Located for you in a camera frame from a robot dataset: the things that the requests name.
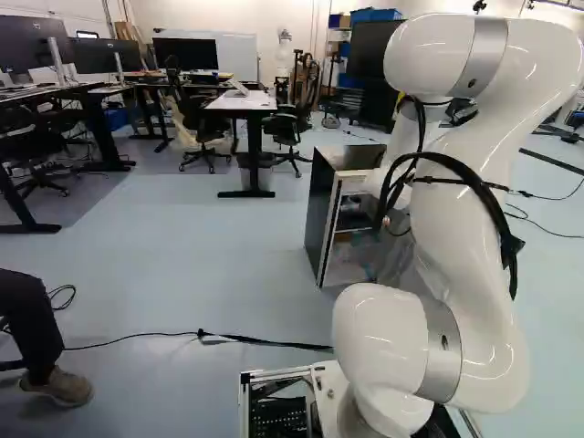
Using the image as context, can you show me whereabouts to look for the black desk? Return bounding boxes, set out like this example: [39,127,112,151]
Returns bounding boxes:
[0,81,138,235]

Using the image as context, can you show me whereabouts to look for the white top desk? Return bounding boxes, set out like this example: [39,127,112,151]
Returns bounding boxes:
[202,88,280,200]

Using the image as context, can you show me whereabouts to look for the black floor cable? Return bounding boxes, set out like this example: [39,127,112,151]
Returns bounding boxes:
[62,328,335,353]

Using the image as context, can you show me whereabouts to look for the black computer monitor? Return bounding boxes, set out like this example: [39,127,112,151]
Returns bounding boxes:
[151,36,221,73]
[69,36,143,77]
[0,14,77,75]

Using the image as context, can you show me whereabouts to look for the black mini fridge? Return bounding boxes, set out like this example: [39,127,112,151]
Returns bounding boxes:
[304,143,389,290]

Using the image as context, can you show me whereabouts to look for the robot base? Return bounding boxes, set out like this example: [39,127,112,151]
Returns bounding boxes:
[239,359,481,438]

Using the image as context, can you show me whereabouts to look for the black office chair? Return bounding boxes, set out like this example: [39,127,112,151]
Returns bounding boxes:
[163,54,233,175]
[0,105,72,200]
[261,89,316,180]

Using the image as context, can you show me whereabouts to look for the grey waste bin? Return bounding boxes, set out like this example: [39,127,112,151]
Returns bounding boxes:
[236,152,276,191]

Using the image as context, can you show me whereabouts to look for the person's legs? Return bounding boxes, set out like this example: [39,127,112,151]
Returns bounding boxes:
[0,268,95,408]

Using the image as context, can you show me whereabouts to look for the black tall cabinet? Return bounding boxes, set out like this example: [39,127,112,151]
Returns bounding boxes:
[345,19,408,136]

